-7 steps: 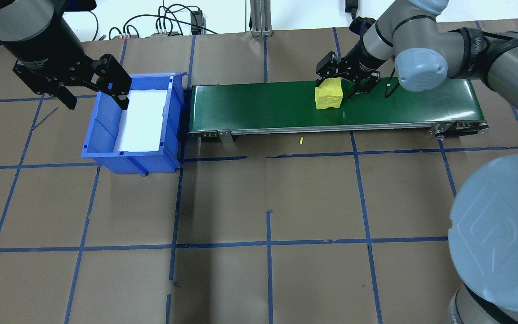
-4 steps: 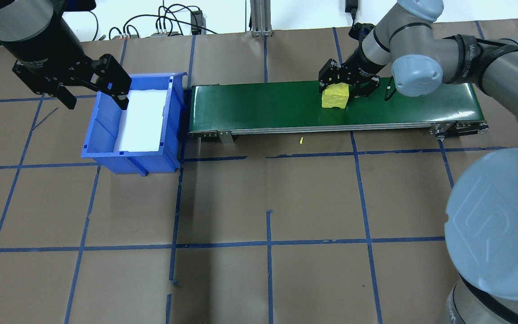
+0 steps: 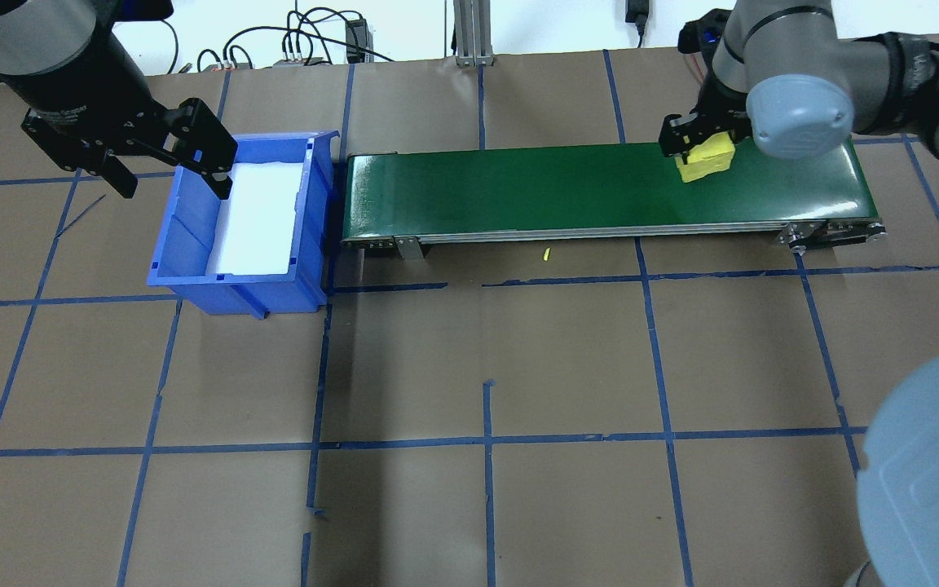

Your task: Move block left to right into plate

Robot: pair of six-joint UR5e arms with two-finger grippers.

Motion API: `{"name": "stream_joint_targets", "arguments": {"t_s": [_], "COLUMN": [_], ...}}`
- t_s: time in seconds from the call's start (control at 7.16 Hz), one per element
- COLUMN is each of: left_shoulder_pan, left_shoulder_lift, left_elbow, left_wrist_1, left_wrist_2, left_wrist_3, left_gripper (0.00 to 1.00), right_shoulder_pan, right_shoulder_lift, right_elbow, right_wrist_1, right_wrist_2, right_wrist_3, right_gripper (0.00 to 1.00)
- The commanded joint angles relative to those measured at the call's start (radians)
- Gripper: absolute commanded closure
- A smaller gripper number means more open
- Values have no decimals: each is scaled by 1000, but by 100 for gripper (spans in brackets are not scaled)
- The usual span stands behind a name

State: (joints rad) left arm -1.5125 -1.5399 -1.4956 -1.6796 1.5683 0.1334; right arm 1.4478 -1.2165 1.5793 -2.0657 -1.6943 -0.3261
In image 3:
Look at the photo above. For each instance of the yellow block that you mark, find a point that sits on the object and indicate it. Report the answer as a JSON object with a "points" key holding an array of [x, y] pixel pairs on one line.
{"points": [[706, 163]]}

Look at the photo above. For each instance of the small brown circuit board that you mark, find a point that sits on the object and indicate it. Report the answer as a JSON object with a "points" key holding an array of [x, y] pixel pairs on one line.
{"points": [[186, 68], [294, 59]]}

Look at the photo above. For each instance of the white bin liner sheet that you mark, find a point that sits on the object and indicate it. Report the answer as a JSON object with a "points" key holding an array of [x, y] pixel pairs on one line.
{"points": [[253, 228]]}

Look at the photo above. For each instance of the small black power adapter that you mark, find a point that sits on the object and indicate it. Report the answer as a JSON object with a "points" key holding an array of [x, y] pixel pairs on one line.
{"points": [[638, 10]]}

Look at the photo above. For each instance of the green conveyor belt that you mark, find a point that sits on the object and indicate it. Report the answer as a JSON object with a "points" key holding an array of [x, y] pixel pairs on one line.
{"points": [[535, 187]]}

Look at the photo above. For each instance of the blue plastic bin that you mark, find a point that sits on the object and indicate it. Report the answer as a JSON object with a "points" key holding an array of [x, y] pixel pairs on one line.
{"points": [[233, 293]]}

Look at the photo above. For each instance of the white desk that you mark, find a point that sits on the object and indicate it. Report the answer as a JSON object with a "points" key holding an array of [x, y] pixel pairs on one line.
{"points": [[559, 24]]}

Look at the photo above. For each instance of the aluminium profile post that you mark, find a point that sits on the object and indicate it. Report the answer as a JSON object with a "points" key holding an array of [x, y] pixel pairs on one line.
{"points": [[473, 33]]}

